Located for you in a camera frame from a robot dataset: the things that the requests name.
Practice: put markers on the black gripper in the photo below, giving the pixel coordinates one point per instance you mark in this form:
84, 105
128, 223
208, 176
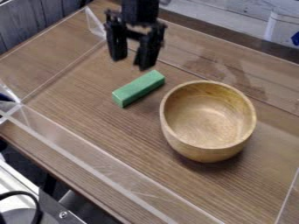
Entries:
135, 22

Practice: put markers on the green rectangular block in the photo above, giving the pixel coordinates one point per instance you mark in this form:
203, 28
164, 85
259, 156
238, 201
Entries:
138, 88

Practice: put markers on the brown wooden bowl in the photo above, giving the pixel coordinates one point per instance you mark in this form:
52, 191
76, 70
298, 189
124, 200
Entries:
208, 119

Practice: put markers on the white container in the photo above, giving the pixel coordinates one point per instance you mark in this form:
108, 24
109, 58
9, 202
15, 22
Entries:
282, 26

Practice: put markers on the blue object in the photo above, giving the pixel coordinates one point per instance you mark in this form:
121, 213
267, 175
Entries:
295, 39

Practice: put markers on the clear acrylic front barrier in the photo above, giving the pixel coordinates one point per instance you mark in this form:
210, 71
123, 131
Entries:
116, 187

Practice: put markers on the clear acrylic corner bracket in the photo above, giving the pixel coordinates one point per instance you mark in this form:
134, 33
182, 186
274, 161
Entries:
95, 25

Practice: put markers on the grey metal bracket with screw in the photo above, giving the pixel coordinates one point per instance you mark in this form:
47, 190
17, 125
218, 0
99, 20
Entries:
55, 213

